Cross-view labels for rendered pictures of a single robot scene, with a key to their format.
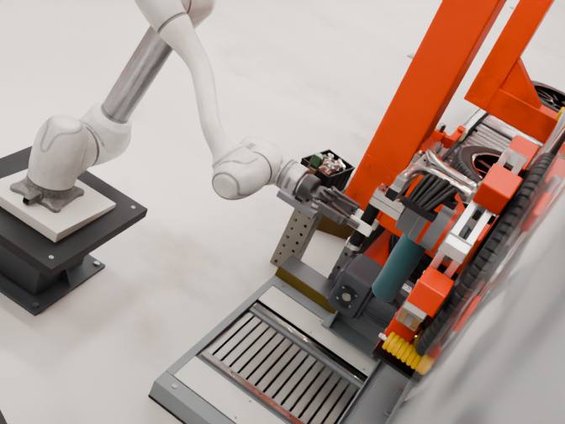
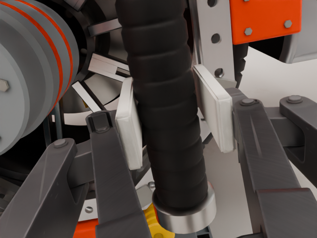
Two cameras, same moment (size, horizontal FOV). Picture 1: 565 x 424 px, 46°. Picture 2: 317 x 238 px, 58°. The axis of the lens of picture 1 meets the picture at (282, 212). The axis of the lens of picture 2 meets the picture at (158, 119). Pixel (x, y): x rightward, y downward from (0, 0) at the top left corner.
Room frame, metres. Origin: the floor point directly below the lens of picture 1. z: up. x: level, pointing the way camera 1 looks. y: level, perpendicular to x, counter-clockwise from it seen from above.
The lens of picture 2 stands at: (1.63, -0.06, 0.89)
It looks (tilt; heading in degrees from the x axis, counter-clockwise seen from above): 24 degrees down; 255
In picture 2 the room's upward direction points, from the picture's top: 11 degrees counter-clockwise
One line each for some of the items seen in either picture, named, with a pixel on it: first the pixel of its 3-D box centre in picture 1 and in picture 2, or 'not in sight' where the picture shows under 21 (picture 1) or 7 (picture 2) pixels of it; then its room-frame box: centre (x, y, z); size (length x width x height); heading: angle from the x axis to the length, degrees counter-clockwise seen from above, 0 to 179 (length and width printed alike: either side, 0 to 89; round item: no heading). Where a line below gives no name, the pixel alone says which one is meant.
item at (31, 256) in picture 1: (39, 231); not in sight; (1.78, 0.74, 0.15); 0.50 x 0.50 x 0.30; 77
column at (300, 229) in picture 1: (301, 227); not in sight; (2.43, -0.10, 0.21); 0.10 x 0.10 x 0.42; 74
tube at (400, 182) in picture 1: (443, 177); not in sight; (1.62, -0.34, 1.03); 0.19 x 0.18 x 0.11; 74
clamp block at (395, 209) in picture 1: (389, 201); not in sight; (1.58, -0.25, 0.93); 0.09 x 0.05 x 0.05; 74
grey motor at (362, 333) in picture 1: (380, 318); not in sight; (2.00, -0.49, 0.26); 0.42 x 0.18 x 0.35; 74
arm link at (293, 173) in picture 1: (294, 178); not in sight; (1.65, 0.01, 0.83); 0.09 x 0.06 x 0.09; 164
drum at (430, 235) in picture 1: (437, 227); (2, 65); (1.70, -0.42, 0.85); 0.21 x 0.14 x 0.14; 74
